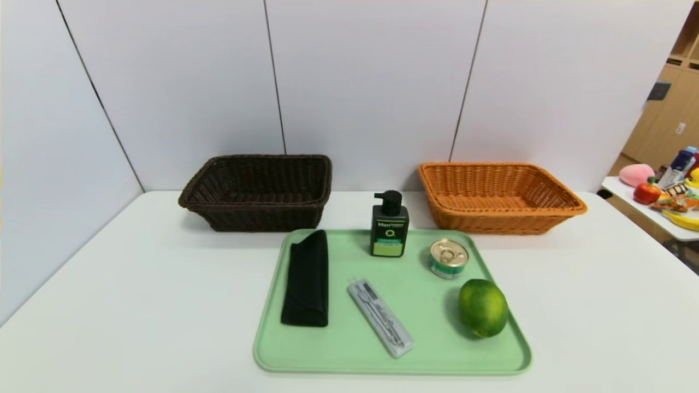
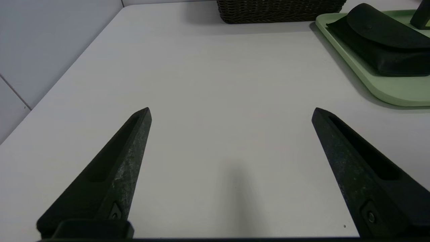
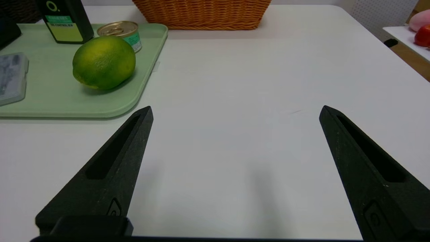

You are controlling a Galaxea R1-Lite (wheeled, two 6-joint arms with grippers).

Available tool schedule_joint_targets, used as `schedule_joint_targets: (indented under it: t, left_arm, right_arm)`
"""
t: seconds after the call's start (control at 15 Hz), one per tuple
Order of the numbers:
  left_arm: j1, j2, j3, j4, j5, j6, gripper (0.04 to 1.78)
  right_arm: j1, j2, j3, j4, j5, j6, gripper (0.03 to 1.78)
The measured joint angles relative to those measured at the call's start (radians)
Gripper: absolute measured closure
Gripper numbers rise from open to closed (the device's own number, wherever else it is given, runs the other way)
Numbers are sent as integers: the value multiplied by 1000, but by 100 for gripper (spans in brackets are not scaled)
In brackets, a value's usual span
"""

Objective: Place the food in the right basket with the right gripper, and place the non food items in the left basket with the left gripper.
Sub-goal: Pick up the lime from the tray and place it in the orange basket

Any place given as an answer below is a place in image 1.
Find yellow banana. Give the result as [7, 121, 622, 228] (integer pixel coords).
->
[662, 209, 699, 231]

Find pull-tab tin can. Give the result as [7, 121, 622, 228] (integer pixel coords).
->
[429, 239, 470, 280]

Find dark brown wicker basket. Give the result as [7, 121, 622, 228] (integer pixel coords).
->
[178, 154, 333, 233]

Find black pump bottle green label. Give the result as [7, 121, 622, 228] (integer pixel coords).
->
[370, 190, 410, 258]

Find white package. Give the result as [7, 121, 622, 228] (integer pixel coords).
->
[657, 165, 683, 190]

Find white side table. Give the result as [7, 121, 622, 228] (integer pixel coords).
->
[602, 176, 699, 273]

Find orange snack packet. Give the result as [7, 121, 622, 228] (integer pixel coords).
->
[651, 194, 699, 213]

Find light wooden cabinet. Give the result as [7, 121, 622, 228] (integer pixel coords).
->
[623, 3, 699, 170]

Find orange wicker basket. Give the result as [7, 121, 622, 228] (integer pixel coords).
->
[418, 162, 588, 235]

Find green lime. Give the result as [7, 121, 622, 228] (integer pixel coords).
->
[458, 279, 509, 338]

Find pink plush toy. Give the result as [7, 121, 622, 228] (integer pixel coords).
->
[619, 163, 655, 187]

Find light green plastic tray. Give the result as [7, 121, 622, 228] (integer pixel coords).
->
[253, 228, 533, 376]

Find red toy apple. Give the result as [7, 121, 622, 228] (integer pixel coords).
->
[633, 177, 662, 205]

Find clear grey cutlery case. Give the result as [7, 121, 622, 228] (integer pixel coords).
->
[348, 279, 414, 359]

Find blue capped bottle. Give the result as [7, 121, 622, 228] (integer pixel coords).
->
[671, 146, 698, 172]

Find black fabric pouch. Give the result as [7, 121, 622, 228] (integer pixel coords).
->
[281, 230, 329, 328]

